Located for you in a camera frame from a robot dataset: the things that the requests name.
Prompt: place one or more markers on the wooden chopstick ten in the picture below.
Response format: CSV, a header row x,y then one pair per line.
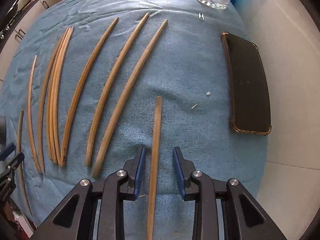
x,y
154,166

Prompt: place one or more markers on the wooden chopstick three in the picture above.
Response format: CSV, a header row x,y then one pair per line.
x,y
41,104

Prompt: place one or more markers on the wooden chopstick six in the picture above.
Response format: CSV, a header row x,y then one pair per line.
x,y
55,92

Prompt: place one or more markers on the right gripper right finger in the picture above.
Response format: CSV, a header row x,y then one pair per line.
x,y
183,169

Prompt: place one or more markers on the wooden chopstick two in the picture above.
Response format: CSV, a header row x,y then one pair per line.
x,y
29,119

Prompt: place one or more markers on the blue towel table cover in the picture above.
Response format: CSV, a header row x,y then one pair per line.
x,y
187,68

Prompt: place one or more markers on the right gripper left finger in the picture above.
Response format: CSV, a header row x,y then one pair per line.
x,y
135,171

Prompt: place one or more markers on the wooden chopstick five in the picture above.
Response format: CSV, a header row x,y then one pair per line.
x,y
51,115

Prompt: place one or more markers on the wooden chopstick four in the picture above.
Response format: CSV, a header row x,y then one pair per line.
x,y
52,155

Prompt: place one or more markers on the wooden chopstick seven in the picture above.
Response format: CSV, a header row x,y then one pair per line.
x,y
78,91

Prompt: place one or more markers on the black smartphone gold case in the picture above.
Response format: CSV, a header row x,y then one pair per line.
x,y
250,110

